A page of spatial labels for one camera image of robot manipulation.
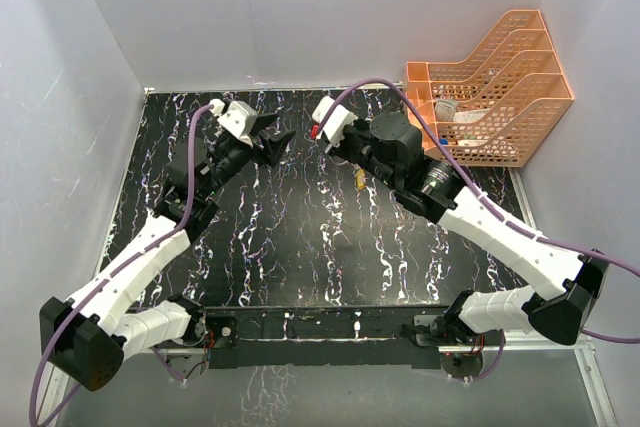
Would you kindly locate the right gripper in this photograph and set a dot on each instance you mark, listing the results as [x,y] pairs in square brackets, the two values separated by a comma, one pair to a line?
[340,149]

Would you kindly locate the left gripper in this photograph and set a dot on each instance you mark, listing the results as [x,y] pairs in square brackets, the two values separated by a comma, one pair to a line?
[275,147]

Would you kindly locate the key with yellow tag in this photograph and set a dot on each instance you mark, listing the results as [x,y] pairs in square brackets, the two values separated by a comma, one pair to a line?
[360,179]

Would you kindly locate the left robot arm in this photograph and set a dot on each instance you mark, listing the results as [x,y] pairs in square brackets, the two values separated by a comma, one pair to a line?
[92,333]

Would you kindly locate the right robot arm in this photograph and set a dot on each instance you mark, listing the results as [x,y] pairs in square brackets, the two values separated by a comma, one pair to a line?
[561,286]

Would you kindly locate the papers in organizer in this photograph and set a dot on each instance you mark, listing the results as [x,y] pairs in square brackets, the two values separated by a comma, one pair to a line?
[449,110]

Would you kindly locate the orange file organizer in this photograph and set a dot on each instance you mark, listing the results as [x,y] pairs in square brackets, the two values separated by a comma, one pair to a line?
[514,72]

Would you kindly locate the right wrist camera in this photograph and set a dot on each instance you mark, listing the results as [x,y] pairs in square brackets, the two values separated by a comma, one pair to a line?
[332,119]

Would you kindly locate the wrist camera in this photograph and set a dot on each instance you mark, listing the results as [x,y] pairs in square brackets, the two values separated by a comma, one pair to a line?
[239,120]
[332,119]

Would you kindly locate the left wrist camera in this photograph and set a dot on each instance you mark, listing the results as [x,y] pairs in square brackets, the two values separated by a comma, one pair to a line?
[239,120]

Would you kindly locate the black base frame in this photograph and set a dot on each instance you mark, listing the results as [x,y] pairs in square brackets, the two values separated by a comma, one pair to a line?
[336,336]

